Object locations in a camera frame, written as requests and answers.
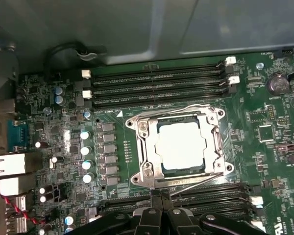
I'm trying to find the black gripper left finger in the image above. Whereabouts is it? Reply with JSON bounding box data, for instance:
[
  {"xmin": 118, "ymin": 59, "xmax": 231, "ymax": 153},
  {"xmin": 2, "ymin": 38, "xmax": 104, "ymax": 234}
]
[{"xmin": 74, "ymin": 189, "xmax": 163, "ymax": 235}]

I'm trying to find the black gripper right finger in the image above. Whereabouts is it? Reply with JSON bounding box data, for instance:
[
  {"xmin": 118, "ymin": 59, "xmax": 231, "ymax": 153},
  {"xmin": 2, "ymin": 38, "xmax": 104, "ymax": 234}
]
[{"xmin": 162, "ymin": 190, "xmax": 268, "ymax": 235}]

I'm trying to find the wire locking lever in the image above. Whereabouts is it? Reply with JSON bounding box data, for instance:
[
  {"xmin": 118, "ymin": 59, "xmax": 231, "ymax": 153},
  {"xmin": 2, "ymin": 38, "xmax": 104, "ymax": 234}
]
[
  {"xmin": 127, "ymin": 104, "xmax": 226, "ymax": 125},
  {"xmin": 149, "ymin": 168, "xmax": 236, "ymax": 198}
]

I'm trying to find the metal socket cover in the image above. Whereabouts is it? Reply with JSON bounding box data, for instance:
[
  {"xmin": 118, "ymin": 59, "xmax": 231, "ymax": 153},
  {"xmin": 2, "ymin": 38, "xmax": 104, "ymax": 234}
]
[{"xmin": 137, "ymin": 107, "xmax": 226, "ymax": 183}]

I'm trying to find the silver CPU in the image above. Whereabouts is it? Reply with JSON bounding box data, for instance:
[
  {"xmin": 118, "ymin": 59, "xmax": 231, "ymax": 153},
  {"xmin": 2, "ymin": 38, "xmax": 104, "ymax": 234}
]
[{"xmin": 154, "ymin": 117, "xmax": 208, "ymax": 172}]

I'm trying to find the black RAM slot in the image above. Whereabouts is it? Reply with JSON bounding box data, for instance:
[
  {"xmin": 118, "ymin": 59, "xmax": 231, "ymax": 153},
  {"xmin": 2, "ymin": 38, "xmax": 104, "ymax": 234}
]
[
  {"xmin": 82, "ymin": 75, "xmax": 240, "ymax": 100},
  {"xmin": 171, "ymin": 182, "xmax": 251, "ymax": 196},
  {"xmin": 74, "ymin": 65, "xmax": 236, "ymax": 90},
  {"xmin": 75, "ymin": 85, "xmax": 237, "ymax": 110},
  {"xmin": 99, "ymin": 188, "xmax": 252, "ymax": 209},
  {"xmin": 98, "ymin": 204, "xmax": 258, "ymax": 221},
  {"xmin": 98, "ymin": 195, "xmax": 264, "ymax": 216},
  {"xmin": 80, "ymin": 56, "xmax": 237, "ymax": 79}
]

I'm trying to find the CPU socket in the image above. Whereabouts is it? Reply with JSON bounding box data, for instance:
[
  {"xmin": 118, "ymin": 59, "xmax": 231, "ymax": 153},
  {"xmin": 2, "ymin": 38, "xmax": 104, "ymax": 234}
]
[{"xmin": 124, "ymin": 104, "xmax": 236, "ymax": 190}]

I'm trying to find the green motherboard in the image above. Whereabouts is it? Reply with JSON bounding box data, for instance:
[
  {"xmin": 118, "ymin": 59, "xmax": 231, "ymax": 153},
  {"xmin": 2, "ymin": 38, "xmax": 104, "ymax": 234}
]
[{"xmin": 4, "ymin": 47, "xmax": 294, "ymax": 235}]

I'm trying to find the round coin battery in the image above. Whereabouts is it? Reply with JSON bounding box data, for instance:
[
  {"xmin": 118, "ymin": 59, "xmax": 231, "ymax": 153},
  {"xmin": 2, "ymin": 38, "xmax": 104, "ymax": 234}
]
[{"xmin": 266, "ymin": 72, "xmax": 291, "ymax": 96}]

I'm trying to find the black PC case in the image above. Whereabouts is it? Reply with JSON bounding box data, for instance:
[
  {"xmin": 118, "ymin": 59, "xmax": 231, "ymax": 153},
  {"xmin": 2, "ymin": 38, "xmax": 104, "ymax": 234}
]
[{"xmin": 0, "ymin": 0, "xmax": 294, "ymax": 235}]

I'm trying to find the red black twisted wire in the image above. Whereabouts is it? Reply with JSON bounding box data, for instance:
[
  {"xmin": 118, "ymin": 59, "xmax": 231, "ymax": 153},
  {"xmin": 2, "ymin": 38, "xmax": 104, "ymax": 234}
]
[{"xmin": 0, "ymin": 187, "xmax": 47, "ymax": 226}]

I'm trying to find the grey cable clip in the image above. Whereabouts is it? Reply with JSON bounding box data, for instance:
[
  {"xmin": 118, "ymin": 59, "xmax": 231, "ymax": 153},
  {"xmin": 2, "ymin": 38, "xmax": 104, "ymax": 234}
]
[{"xmin": 77, "ymin": 50, "xmax": 98, "ymax": 62}]

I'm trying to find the black fan cable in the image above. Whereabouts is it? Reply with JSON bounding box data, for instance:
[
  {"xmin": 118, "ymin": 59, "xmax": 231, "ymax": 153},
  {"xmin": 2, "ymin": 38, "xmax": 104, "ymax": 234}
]
[{"xmin": 43, "ymin": 41, "xmax": 108, "ymax": 83}]

